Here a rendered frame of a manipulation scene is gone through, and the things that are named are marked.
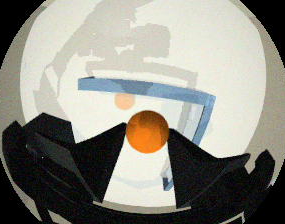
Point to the clear l-shaped low walls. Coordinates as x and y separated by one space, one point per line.
191 125

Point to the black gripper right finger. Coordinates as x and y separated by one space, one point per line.
195 170

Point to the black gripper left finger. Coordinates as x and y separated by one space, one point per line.
92 160

